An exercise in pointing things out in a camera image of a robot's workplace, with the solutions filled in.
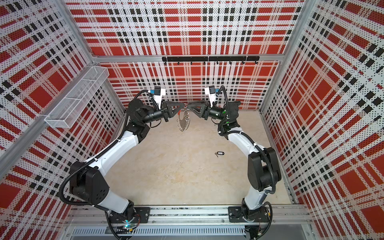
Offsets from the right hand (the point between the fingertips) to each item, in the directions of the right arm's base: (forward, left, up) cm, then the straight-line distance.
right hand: (188, 106), depth 67 cm
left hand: (0, +2, 0) cm, 2 cm away
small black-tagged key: (-2, -17, -40) cm, 44 cm away
